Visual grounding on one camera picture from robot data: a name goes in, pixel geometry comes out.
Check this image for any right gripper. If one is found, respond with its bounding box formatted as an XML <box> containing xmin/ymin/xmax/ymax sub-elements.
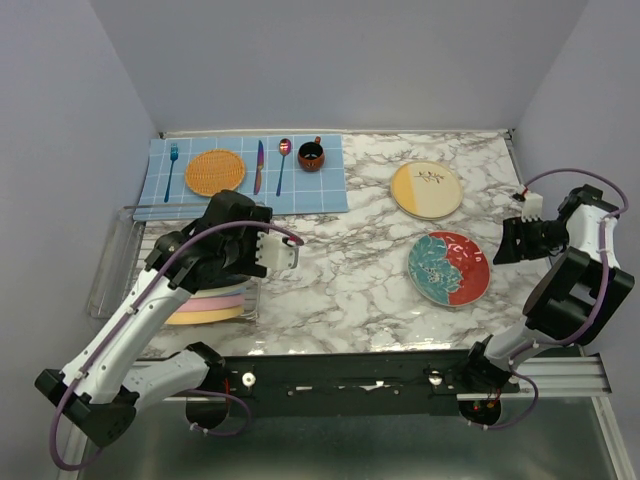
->
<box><xmin>492</xmin><ymin>215</ymin><xmax>570</xmax><ymax>265</ymax></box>

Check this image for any white ceramic plate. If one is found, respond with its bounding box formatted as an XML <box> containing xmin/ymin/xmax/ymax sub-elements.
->
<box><xmin>407</xmin><ymin>231</ymin><xmax>491</xmax><ymax>307</ymax></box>

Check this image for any cream and yellow plate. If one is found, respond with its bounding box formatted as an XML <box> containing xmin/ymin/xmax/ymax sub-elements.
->
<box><xmin>390</xmin><ymin>161</ymin><xmax>464</xmax><ymax>220</ymax></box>

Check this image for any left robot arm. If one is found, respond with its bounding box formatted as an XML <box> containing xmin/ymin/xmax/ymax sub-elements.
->
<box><xmin>35</xmin><ymin>190</ymin><xmax>273</xmax><ymax>447</ymax></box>

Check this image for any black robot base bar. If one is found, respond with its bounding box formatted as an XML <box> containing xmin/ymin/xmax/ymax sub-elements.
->
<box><xmin>201</xmin><ymin>350</ymin><xmax>519</xmax><ymax>418</ymax></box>

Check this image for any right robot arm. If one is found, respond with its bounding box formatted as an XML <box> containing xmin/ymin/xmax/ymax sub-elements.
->
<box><xmin>459</xmin><ymin>184</ymin><xmax>635</xmax><ymax>392</ymax></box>

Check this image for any pink plate in rack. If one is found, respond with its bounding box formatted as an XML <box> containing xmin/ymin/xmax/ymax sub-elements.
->
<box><xmin>178</xmin><ymin>294</ymin><xmax>244</xmax><ymax>312</ymax></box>

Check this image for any yellow plate in rack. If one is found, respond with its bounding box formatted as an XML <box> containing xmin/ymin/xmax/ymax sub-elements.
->
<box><xmin>165</xmin><ymin>306</ymin><xmax>244</xmax><ymax>326</ymax></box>

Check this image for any iridescent rainbow knife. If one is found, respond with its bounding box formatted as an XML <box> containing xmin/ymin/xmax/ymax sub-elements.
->
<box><xmin>253</xmin><ymin>140</ymin><xmax>265</xmax><ymax>195</ymax></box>

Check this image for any woven wicker round trivet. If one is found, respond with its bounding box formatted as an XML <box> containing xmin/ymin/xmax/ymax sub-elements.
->
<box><xmin>185</xmin><ymin>149</ymin><xmax>246</xmax><ymax>197</ymax></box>

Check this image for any blue checked placemat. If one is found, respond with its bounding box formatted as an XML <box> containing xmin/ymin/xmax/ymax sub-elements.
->
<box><xmin>138</xmin><ymin>134</ymin><xmax>349</xmax><ymax>215</ymax></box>

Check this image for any iridescent rainbow spoon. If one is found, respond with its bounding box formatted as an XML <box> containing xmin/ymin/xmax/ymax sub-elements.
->
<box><xmin>276</xmin><ymin>138</ymin><xmax>292</xmax><ymax>197</ymax></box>

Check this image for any blue metal fork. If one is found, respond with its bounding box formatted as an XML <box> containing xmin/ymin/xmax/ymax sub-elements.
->
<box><xmin>163</xmin><ymin>143</ymin><xmax>179</xmax><ymax>203</ymax></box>

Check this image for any orange and black mug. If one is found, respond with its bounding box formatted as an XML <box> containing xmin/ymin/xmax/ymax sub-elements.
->
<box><xmin>297</xmin><ymin>136</ymin><xmax>325</xmax><ymax>173</ymax></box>

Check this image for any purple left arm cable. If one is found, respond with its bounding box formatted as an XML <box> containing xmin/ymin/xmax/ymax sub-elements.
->
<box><xmin>49</xmin><ymin>219</ymin><xmax>304</xmax><ymax>471</ymax></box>

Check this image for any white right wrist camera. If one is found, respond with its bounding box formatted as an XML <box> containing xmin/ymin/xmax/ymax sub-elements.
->
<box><xmin>512</xmin><ymin>188</ymin><xmax>543</xmax><ymax>222</ymax></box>

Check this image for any steel wire dish rack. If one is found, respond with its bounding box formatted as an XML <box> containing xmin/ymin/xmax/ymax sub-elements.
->
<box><xmin>84</xmin><ymin>200</ymin><xmax>269</xmax><ymax>324</ymax></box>

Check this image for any aluminium frame rail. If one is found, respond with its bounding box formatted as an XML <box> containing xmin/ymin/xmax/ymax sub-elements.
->
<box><xmin>81</xmin><ymin>353</ymin><xmax>634</xmax><ymax>479</ymax></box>

